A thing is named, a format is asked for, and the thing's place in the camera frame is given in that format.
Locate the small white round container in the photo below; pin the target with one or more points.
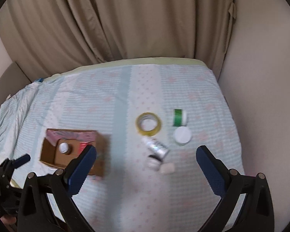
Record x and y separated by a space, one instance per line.
152 164

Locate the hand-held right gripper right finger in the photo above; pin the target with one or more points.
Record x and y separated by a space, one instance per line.
210 172

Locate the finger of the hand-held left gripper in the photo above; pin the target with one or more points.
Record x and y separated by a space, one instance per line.
22 160

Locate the silver printed tube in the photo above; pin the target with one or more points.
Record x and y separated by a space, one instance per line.
157 148

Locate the white round lid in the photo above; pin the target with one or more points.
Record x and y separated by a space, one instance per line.
182 135

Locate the small blue object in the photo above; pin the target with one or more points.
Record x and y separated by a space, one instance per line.
40 79

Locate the yellow tape roll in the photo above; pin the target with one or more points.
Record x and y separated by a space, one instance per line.
157 129

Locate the pale green bed sheet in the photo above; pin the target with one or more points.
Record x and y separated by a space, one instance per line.
159 61

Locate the white-capped brown bottle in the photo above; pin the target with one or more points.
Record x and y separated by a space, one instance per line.
64 147

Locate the pale pink small block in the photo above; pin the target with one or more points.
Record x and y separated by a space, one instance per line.
167 168

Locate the brown cardboard box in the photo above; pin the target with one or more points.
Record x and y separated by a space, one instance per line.
100 154

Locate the red small packet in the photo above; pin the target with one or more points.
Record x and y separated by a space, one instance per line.
82 146

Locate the green jar with white lid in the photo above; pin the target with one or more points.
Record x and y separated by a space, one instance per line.
178 118

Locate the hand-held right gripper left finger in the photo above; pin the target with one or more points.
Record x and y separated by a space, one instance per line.
83 169

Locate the pink flat packet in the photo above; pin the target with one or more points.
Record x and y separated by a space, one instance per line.
70 135

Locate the beige padded headboard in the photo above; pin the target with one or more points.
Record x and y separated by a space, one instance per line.
7 87

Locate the beige curtain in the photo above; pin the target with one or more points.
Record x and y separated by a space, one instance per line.
125 19

